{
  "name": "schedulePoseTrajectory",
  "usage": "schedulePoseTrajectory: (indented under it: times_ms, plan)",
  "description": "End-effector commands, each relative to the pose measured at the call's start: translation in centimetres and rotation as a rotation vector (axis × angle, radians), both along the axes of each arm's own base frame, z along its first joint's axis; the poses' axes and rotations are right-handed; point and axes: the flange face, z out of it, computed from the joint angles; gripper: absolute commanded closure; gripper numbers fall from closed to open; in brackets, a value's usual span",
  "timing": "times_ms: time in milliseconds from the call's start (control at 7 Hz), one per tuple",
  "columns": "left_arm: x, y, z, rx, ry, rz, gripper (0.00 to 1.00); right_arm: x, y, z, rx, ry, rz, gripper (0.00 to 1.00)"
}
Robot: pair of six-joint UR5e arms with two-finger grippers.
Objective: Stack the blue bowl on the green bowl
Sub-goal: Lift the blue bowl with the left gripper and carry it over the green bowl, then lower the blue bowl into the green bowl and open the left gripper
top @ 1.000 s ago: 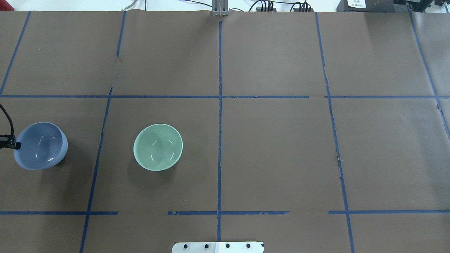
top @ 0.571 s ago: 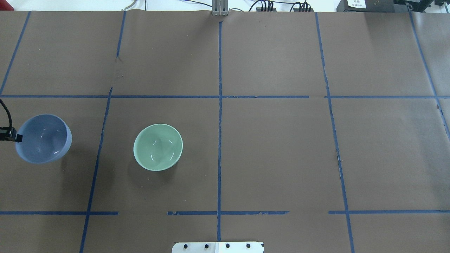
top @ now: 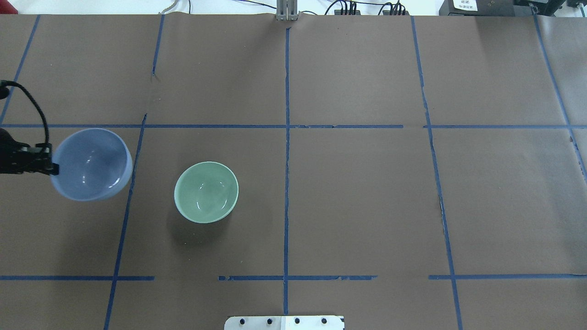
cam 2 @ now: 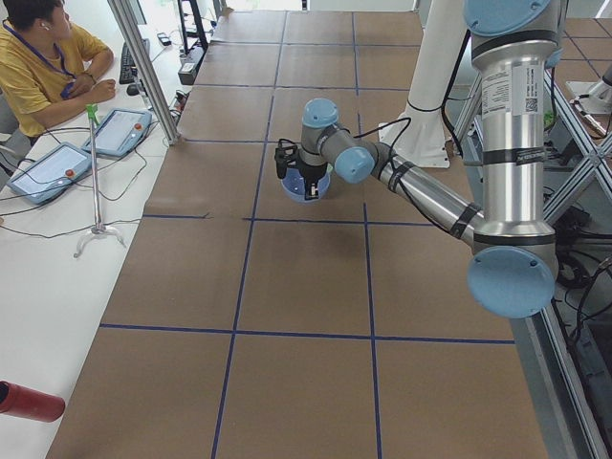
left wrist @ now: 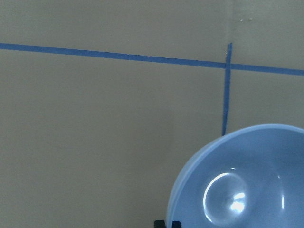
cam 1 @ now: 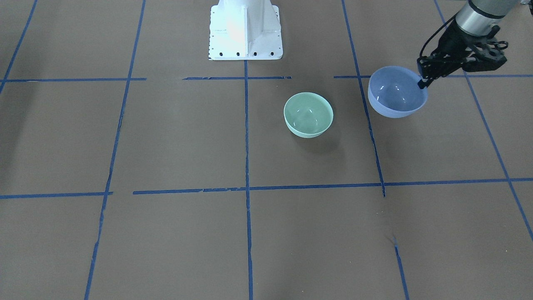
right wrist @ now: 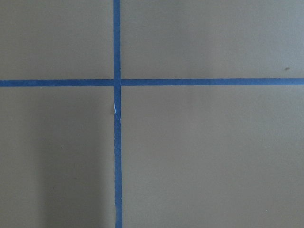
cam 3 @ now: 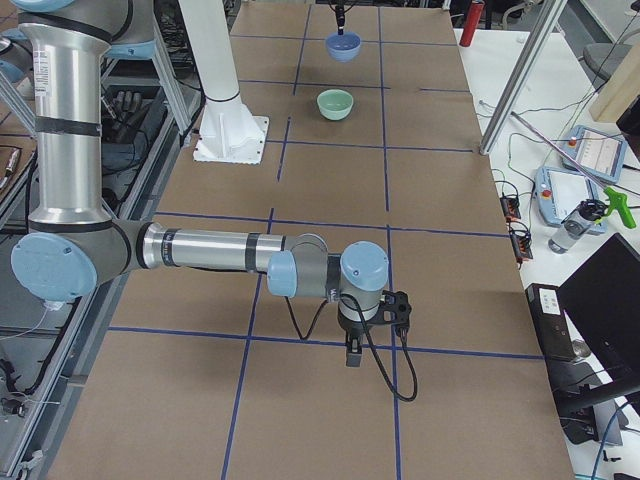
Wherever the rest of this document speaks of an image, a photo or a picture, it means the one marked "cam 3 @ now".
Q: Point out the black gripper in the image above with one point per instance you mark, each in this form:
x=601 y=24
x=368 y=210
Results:
x=351 y=328

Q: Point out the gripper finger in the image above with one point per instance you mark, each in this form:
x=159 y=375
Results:
x=340 y=19

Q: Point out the blue bowl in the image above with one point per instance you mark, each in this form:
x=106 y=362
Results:
x=343 y=47

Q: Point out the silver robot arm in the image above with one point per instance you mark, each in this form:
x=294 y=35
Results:
x=74 y=245

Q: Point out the green bowl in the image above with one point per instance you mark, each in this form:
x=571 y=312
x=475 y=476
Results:
x=335 y=104

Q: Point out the brown paper table cover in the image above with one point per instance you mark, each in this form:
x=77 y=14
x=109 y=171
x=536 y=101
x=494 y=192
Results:
x=208 y=376

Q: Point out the red bottle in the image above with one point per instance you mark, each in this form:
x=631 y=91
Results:
x=472 y=20

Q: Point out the black computer box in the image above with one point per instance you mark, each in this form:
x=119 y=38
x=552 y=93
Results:
x=550 y=323

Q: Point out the near orange connector board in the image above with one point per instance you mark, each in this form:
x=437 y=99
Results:
x=520 y=236

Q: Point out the orange connector board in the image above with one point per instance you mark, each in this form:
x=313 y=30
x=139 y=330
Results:
x=520 y=236
x=510 y=203

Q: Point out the far orange connector board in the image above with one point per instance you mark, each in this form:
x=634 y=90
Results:
x=510 y=203

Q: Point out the clear water bottle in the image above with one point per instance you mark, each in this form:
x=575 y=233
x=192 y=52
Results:
x=576 y=225

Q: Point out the black monitor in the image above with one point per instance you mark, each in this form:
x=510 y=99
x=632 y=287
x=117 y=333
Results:
x=602 y=300

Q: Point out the near teach pendant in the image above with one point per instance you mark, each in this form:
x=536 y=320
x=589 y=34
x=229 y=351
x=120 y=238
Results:
x=558 y=191

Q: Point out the teach pendant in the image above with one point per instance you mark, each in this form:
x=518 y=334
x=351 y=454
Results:
x=601 y=153
x=558 y=191

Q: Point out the grey office chair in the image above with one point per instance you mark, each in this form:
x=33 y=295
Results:
x=602 y=59

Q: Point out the wooden board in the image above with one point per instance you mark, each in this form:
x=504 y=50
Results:
x=620 y=91

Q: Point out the far teach pendant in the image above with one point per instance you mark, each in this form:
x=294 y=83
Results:
x=601 y=153

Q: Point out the green spray nozzle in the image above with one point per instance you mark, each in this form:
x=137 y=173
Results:
x=618 y=204

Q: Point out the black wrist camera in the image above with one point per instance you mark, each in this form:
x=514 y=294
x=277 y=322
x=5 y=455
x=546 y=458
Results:
x=395 y=311

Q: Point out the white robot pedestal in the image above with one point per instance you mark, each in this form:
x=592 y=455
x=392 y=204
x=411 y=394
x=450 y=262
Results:
x=228 y=132

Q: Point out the aluminium frame beam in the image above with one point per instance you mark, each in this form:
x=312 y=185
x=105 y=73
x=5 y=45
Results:
x=532 y=49

